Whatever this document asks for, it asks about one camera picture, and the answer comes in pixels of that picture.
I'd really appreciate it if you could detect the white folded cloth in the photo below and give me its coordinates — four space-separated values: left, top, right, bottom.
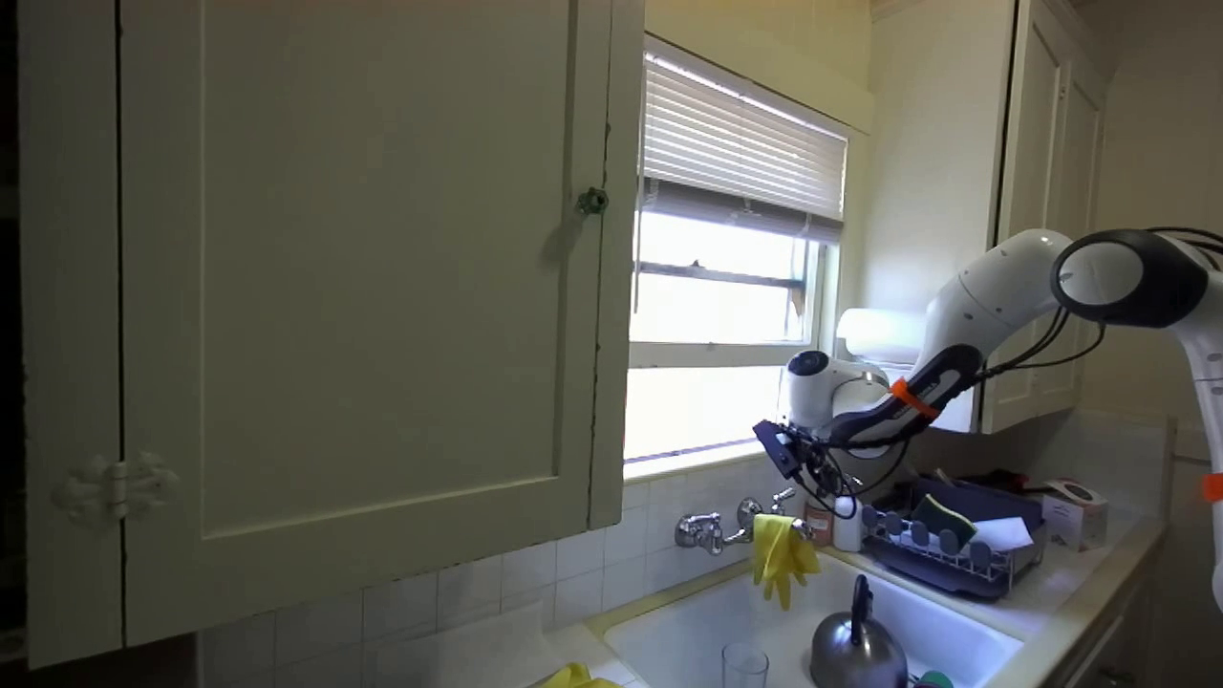
968 512 1041 558

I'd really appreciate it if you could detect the white window blind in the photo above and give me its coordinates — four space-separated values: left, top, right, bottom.
637 44 852 246

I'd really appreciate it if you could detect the large white cabinet door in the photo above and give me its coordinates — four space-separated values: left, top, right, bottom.
116 0 646 648

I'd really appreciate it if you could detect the dark dish drying rack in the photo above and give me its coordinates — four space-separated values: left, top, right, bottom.
857 471 1047 604

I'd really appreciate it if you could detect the steel kettle with black handle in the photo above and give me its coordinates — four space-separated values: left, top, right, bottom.
805 568 908 688

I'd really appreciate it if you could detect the small white box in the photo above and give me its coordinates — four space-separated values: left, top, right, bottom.
1041 479 1113 554

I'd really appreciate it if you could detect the white ornate cabinet latch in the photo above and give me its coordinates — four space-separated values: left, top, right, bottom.
51 447 183 529

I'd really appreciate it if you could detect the white wall cabinet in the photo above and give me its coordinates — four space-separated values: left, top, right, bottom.
977 0 1113 436

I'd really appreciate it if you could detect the clear drinking glass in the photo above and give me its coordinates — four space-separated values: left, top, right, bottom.
717 639 771 688

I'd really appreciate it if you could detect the white kitchen sink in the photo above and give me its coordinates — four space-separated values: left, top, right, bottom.
597 546 1027 688

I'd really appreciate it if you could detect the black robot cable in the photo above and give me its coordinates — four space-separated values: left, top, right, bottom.
814 227 1223 508

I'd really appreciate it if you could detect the white framed window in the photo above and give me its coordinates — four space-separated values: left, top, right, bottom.
620 34 858 485

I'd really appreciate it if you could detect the narrow white cabinet door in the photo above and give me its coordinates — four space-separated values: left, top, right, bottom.
10 0 131 674

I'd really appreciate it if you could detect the chrome wall faucet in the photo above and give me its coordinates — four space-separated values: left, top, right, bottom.
671 485 811 560

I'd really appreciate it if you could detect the white paper towel roll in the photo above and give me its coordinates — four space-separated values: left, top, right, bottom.
833 304 927 387

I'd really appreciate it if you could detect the brown soap bottle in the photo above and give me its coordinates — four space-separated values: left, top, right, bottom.
797 502 836 552

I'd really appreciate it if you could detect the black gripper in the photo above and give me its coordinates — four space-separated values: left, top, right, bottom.
754 415 864 524

